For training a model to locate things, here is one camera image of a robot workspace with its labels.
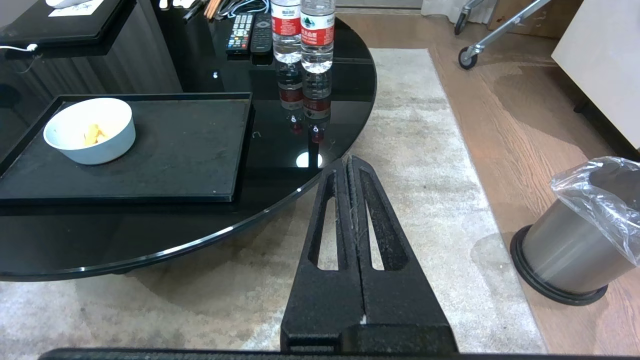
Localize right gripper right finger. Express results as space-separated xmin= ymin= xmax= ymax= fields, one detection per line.
xmin=346 ymin=155 xmax=458 ymax=354

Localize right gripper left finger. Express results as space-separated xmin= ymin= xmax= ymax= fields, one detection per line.
xmin=280 ymin=159 xmax=363 ymax=352

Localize steel trash bin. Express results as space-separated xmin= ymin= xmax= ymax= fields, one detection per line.
xmin=510 ymin=199 xmax=637 ymax=306

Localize black rectangular tray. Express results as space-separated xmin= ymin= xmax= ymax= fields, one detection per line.
xmin=0 ymin=92 xmax=254 ymax=204

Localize clear plastic bin liner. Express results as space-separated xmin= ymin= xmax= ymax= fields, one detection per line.
xmin=550 ymin=156 xmax=640 ymax=267

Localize orange food scraps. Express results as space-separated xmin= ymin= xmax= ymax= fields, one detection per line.
xmin=83 ymin=124 xmax=109 ymax=147

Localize black flat tray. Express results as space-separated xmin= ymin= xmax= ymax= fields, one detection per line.
xmin=0 ymin=0 xmax=138 ymax=48

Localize beige grey rug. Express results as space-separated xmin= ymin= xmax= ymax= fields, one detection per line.
xmin=0 ymin=48 xmax=548 ymax=356

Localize round black glass table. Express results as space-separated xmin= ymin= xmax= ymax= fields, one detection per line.
xmin=0 ymin=0 xmax=378 ymax=283

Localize clear water bottle red label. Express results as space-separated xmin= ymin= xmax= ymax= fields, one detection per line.
xmin=300 ymin=0 xmax=336 ymax=74
xmin=270 ymin=0 xmax=303 ymax=64

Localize plain black remote control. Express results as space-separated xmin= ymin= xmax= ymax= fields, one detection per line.
xmin=250 ymin=14 xmax=274 ymax=55

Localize black remote with coloured buttons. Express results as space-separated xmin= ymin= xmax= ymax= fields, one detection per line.
xmin=226 ymin=13 xmax=255 ymax=55

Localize white round bowl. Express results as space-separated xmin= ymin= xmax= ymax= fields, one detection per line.
xmin=43 ymin=97 xmax=137 ymax=166

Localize white furniture panel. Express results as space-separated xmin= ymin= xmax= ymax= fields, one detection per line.
xmin=551 ymin=0 xmax=640 ymax=150

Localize metal wheeled cart frame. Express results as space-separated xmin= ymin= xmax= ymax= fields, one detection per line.
xmin=454 ymin=0 xmax=552 ymax=70

